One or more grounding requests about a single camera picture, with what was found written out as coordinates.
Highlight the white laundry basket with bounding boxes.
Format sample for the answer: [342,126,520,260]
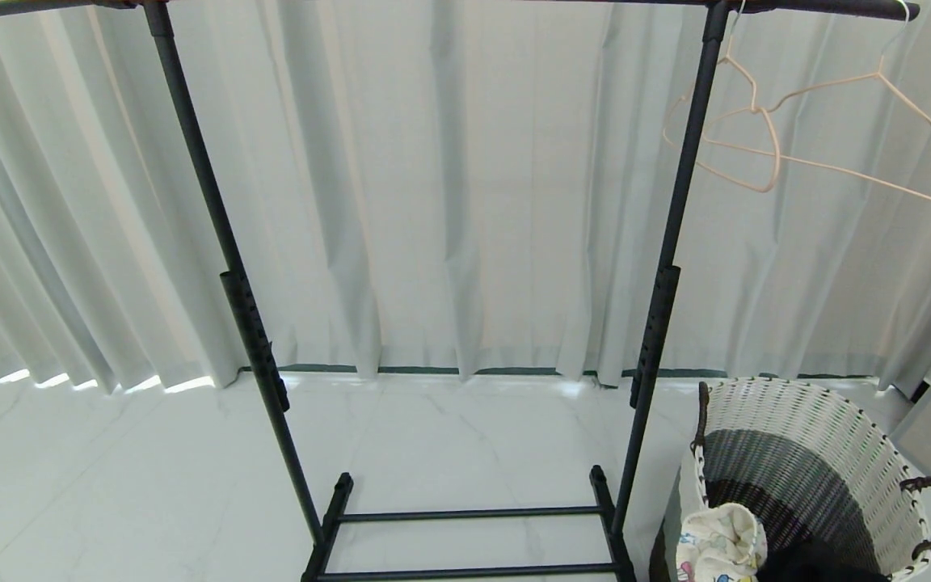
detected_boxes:
[650,377,931,582]

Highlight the black sleeveless shirt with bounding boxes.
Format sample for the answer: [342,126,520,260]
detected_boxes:
[756,538,891,582]

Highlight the cream printed garment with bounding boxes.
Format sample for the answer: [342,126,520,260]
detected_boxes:
[676,503,768,582]

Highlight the black clothes rack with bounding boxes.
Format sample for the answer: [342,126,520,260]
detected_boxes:
[0,0,921,582]

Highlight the pink clothes hanger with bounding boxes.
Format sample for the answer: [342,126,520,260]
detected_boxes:
[700,0,931,219]
[662,0,782,194]

